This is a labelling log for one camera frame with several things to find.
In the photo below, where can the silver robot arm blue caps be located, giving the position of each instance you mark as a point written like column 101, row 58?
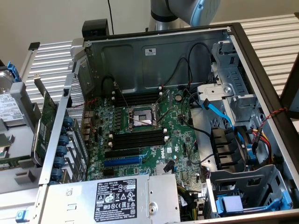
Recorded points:
column 163, row 23

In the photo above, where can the dark upright panel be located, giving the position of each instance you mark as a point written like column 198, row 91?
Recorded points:
column 290, row 93

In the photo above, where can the thin metal locking lever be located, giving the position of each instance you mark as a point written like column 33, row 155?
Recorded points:
column 167, row 115
column 123, row 96

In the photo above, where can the blue plastic disk bracket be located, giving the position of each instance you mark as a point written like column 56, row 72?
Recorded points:
column 12, row 70

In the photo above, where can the black RAM slot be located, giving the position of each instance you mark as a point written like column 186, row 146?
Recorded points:
column 137, row 97
column 137, row 103
column 137, row 140
column 137, row 133
column 137, row 94
column 137, row 100
column 137, row 136
column 137, row 144

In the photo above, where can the blue expansion slot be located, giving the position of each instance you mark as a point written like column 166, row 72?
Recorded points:
column 121, row 161

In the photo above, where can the metal CPU socket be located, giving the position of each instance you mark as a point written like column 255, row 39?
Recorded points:
column 142, row 116

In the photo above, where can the blue plastic latch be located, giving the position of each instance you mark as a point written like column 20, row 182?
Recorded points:
column 21, row 216

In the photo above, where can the short black expansion slot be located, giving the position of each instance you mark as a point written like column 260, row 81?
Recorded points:
column 108, row 172

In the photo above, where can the grey metal drive cage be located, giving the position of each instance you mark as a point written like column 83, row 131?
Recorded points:
column 236, row 77

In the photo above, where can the small black clamp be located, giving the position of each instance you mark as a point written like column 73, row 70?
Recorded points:
column 34, row 45

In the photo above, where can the metal USB port block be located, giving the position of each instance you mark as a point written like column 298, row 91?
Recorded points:
column 86, row 138
column 86, row 131

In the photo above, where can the silver power supply unit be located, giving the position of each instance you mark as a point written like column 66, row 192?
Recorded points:
column 70, row 198

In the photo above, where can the white sticker label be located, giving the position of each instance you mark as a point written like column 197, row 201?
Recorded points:
column 150, row 51

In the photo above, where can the green RAM stick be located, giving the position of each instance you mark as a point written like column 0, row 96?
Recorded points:
column 14, row 161

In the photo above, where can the black box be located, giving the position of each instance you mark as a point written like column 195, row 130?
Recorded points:
column 95, row 28

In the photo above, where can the hard disk white label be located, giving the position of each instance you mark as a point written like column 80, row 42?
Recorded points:
column 9, row 107

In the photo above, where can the blue disk carrier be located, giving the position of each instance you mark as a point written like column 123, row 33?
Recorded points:
column 231, row 204

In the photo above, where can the long black expansion slot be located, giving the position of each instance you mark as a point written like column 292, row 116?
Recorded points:
column 121, row 153

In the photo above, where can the black fan shroud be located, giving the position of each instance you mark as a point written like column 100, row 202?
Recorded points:
column 224, row 149

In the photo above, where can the blue card retention clip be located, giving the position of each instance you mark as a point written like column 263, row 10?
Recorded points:
column 56, row 174
column 68, row 121
column 63, row 140
column 59, row 162
column 61, row 151

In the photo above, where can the silver finned heatsink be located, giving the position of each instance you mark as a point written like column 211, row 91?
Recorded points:
column 158, row 170

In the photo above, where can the grey disk bay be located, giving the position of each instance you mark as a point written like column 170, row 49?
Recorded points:
column 261, row 177

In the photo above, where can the black angled connector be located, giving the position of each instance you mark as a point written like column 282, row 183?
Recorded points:
column 169, row 166

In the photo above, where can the open grey PC case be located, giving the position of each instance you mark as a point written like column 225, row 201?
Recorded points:
column 121, row 65

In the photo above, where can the tall metal port block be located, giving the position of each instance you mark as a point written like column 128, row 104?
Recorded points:
column 87, row 123
column 89, row 115

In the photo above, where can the green graphics card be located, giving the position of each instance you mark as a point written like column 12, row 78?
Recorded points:
column 47, row 121

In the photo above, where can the round coin battery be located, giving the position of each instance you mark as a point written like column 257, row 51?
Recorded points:
column 178, row 97

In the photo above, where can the green motherboard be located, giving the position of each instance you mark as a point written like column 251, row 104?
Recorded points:
column 177, row 140

